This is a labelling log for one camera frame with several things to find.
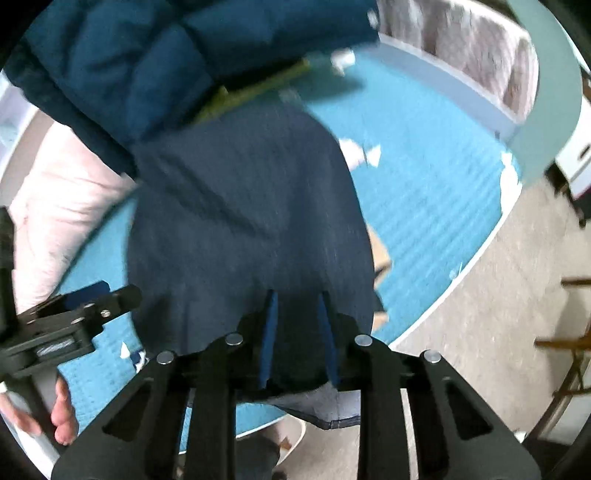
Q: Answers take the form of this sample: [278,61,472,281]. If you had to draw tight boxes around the dark denim jeans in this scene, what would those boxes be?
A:
[127,99,384,430]

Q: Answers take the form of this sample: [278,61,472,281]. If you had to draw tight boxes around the teal bed blanket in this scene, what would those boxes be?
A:
[55,46,525,439]

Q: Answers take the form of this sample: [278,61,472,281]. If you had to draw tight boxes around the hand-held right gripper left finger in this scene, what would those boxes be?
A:
[51,291,280,480]

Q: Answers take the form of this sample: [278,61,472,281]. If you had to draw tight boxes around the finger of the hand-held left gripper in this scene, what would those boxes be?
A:
[83,285,142,344]
[34,281,110,319]

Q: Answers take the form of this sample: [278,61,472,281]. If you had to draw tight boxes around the pink pillow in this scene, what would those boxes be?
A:
[9,122,139,310]

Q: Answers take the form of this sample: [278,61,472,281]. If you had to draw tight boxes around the white cabinet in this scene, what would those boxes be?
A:
[554,136,591,200]

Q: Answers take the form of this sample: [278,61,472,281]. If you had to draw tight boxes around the wooden chair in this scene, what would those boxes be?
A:
[533,276,591,446]

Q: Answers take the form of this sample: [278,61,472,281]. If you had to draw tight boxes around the navy puffer jacket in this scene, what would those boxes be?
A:
[4,0,382,177]

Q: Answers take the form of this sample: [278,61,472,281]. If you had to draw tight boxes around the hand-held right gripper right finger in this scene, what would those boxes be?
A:
[318,291,541,480]

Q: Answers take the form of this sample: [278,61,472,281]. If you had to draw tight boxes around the tan folded garment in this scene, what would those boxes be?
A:
[367,224,394,329]

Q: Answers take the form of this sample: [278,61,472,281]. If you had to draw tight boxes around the person's left hand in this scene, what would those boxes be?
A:
[0,378,77,445]

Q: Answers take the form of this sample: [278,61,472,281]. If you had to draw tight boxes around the white bed frame rail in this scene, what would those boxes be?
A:
[378,34,522,140]

